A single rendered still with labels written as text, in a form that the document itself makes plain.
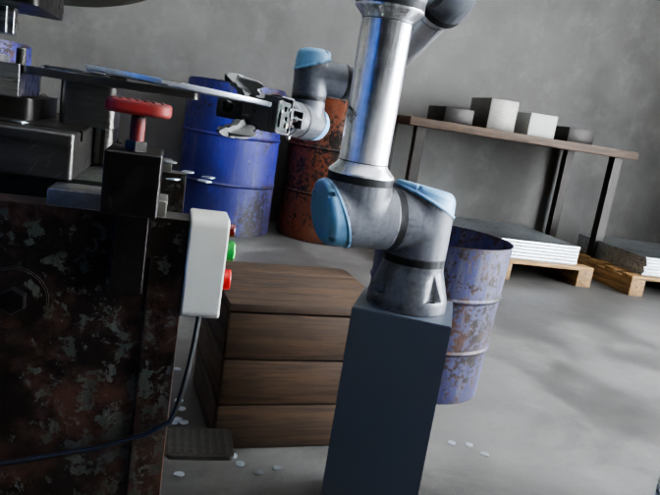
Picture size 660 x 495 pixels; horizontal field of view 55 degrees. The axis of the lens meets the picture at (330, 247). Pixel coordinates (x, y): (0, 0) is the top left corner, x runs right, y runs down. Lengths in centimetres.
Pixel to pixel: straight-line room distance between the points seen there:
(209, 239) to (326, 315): 70
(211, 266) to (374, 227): 36
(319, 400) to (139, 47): 322
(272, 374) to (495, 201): 370
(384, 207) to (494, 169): 388
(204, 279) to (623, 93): 485
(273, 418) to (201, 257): 77
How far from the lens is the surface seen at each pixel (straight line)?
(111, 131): 104
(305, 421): 157
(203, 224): 82
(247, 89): 124
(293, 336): 147
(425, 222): 114
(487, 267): 187
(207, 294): 84
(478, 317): 192
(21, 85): 105
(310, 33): 448
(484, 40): 488
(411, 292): 116
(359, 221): 108
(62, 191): 83
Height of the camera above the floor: 78
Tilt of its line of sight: 11 degrees down
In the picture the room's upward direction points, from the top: 9 degrees clockwise
